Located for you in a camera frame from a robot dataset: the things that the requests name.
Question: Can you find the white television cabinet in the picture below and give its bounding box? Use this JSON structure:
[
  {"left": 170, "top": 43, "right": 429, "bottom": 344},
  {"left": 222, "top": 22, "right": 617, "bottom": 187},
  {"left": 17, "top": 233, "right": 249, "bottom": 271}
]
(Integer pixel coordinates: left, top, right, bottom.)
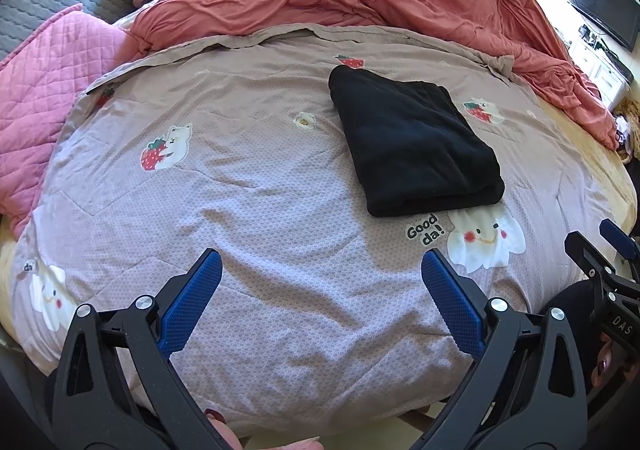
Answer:
[{"left": 570, "top": 25, "right": 633, "bottom": 103}]

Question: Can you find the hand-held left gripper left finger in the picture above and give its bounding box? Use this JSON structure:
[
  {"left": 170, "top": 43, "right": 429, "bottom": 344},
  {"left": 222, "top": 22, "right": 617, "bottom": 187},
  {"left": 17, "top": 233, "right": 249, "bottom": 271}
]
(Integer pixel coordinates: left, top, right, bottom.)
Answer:
[{"left": 50, "top": 249, "right": 223, "bottom": 450}]

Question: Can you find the black flat screen television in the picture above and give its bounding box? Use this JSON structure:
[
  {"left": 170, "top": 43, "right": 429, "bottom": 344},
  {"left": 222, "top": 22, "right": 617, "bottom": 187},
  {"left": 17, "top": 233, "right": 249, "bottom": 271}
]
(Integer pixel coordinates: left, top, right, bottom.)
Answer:
[{"left": 567, "top": 0, "right": 640, "bottom": 51}]

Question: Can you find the pink quilted blanket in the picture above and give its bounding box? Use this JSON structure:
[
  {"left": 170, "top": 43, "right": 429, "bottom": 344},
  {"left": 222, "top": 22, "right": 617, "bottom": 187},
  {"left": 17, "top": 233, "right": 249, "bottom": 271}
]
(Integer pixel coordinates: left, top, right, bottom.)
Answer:
[{"left": 0, "top": 4, "right": 141, "bottom": 238}]

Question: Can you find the black sweater with orange cuffs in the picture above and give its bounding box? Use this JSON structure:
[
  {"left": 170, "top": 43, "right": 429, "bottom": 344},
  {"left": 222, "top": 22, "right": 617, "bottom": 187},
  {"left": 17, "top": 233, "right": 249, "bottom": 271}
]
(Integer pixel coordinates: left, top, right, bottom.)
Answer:
[{"left": 327, "top": 65, "right": 506, "bottom": 218}]

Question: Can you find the yellow bed sheet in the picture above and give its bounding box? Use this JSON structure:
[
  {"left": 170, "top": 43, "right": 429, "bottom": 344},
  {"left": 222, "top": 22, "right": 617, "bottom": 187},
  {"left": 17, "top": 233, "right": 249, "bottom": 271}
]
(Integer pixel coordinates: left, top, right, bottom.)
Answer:
[{"left": 540, "top": 95, "right": 640, "bottom": 241}]

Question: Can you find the person's right hand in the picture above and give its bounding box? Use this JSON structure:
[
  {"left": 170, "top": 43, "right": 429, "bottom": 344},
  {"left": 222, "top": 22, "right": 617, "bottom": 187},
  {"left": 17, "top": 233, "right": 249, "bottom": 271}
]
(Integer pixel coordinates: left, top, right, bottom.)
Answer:
[{"left": 592, "top": 332, "right": 623, "bottom": 383}]

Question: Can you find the person's left hand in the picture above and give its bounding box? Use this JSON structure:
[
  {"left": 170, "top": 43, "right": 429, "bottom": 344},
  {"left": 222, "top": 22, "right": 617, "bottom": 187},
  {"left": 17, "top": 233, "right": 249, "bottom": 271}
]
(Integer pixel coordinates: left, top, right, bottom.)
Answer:
[{"left": 204, "top": 407, "right": 321, "bottom": 450}]

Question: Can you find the printed mauve blanket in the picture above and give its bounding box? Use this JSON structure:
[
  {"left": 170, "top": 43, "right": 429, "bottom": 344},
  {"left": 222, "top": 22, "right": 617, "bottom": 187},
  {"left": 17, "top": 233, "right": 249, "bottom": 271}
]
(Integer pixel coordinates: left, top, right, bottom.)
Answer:
[{"left": 7, "top": 22, "right": 626, "bottom": 436}]

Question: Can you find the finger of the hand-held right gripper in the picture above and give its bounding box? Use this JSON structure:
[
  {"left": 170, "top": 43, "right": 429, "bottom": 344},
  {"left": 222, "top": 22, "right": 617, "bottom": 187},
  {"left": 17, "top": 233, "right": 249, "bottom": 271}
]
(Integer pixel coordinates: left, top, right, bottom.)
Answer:
[
  {"left": 565, "top": 230, "right": 616, "bottom": 291},
  {"left": 600, "top": 219, "right": 640, "bottom": 276}
]

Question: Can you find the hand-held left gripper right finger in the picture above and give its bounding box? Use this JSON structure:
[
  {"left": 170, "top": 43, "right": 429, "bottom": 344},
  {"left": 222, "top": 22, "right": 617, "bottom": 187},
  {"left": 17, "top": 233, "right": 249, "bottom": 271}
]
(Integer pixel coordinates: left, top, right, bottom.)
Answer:
[{"left": 415, "top": 249, "right": 588, "bottom": 450}]

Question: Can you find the tan and white bundle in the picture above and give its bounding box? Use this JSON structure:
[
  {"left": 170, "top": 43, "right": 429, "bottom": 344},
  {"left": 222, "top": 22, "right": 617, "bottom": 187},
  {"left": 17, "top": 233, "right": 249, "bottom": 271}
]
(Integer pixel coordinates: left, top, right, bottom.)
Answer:
[{"left": 612, "top": 99, "right": 640, "bottom": 162}]

